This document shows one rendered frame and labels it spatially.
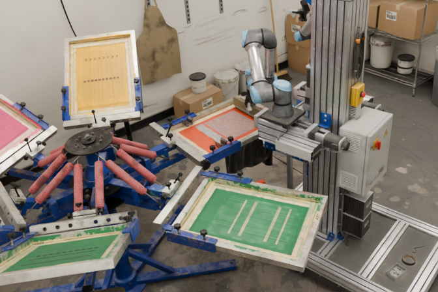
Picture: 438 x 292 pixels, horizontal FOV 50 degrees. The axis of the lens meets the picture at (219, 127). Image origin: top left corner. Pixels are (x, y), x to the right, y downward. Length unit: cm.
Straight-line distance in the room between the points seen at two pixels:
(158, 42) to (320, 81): 273
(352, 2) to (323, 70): 46
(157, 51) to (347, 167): 293
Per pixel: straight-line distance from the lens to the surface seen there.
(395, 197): 457
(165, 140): 337
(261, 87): 306
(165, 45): 546
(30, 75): 500
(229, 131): 361
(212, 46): 594
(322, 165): 340
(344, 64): 296
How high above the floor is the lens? 284
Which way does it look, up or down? 31 degrees down
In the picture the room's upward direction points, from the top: 6 degrees counter-clockwise
